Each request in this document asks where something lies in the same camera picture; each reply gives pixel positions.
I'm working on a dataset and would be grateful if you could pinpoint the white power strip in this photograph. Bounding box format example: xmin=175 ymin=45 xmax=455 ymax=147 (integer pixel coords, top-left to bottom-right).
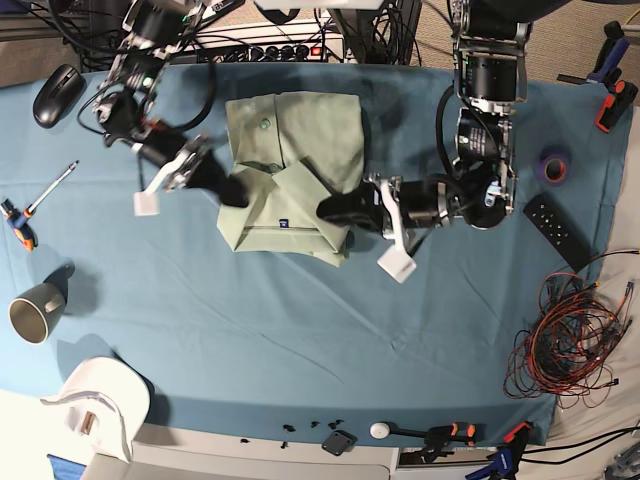
xmin=214 ymin=42 xmax=343 ymax=63

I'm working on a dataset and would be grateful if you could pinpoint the blue table cloth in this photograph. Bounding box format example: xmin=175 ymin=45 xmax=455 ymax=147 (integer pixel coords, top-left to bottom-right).
xmin=1 ymin=64 xmax=639 ymax=445

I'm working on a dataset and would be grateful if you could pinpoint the blue black clamp bottom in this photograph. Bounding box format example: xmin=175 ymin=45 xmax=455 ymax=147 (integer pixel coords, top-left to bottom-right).
xmin=465 ymin=421 xmax=533 ymax=480

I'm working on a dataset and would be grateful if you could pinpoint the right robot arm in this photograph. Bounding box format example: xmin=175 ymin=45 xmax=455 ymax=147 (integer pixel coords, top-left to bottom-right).
xmin=92 ymin=1 xmax=248 ymax=216

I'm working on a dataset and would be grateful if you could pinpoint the white baseball cap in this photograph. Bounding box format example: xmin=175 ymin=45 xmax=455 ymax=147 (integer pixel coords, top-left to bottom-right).
xmin=40 ymin=356 xmax=150 ymax=463

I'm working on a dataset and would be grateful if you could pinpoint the red black wire bundle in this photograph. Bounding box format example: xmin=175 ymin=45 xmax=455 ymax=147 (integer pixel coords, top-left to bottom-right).
xmin=502 ymin=248 xmax=640 ymax=412

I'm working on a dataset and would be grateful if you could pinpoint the black orange bar clamp bottom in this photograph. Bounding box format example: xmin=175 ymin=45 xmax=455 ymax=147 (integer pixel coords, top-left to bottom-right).
xmin=390 ymin=423 xmax=477 ymax=450

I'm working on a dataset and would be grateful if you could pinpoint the orange blue handled screwdriver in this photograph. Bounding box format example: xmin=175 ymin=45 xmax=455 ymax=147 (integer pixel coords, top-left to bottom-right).
xmin=1 ymin=160 xmax=80 ymax=251

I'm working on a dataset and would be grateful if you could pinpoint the black computer mouse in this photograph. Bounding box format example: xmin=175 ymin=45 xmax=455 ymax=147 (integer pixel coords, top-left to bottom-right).
xmin=32 ymin=64 xmax=86 ymax=129

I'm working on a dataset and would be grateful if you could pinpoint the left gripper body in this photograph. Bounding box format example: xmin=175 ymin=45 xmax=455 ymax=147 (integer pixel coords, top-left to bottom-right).
xmin=364 ymin=173 xmax=450 ymax=250

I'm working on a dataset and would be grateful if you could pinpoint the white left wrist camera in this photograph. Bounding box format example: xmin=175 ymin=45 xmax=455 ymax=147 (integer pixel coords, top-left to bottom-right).
xmin=377 ymin=246 xmax=416 ymax=284

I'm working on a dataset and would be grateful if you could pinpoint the black square plate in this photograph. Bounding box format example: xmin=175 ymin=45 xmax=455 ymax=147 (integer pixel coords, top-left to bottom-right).
xmin=321 ymin=430 xmax=357 ymax=457

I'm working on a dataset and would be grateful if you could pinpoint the blue black clamp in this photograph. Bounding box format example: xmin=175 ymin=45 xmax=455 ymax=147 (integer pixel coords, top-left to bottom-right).
xmin=465 ymin=421 xmax=533 ymax=480
xmin=586 ymin=21 xmax=630 ymax=83

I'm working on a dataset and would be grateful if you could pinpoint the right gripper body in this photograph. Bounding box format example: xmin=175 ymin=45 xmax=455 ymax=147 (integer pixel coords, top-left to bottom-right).
xmin=132 ymin=132 xmax=210 ymax=193

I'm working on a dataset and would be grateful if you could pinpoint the black orange clamp top right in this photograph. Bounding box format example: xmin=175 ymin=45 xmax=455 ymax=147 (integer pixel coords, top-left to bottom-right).
xmin=594 ymin=80 xmax=639 ymax=133

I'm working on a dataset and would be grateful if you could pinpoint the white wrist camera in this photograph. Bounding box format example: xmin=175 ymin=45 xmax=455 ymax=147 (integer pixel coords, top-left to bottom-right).
xmin=377 ymin=246 xmax=416 ymax=284
xmin=133 ymin=192 xmax=159 ymax=217

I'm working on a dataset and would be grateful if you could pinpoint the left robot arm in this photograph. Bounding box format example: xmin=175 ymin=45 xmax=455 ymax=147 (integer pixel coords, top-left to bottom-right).
xmin=316 ymin=1 xmax=532 ymax=237

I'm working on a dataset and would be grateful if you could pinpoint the purple tape roll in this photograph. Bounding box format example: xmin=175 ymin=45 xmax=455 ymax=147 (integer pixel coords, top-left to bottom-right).
xmin=537 ymin=153 xmax=570 ymax=187

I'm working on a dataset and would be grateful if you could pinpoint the black remote control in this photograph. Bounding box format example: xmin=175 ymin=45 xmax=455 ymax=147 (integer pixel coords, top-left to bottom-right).
xmin=523 ymin=193 xmax=591 ymax=273

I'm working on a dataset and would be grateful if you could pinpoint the grey ceramic mug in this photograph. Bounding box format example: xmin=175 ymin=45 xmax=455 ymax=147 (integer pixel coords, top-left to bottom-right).
xmin=8 ymin=283 xmax=66 ymax=345

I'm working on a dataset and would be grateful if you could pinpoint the blue black clamp top right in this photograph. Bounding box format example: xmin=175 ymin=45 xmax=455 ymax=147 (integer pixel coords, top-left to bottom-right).
xmin=586 ymin=21 xmax=630 ymax=83

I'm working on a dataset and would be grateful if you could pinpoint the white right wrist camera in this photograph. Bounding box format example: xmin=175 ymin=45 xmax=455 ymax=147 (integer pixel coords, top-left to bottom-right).
xmin=133 ymin=192 xmax=159 ymax=217

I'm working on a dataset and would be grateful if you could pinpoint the light green T-shirt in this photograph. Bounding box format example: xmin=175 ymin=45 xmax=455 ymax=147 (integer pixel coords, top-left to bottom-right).
xmin=217 ymin=91 xmax=365 ymax=267

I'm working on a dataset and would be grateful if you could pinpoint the white round puck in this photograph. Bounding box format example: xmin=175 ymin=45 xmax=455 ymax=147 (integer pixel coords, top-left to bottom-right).
xmin=369 ymin=422 xmax=391 ymax=440

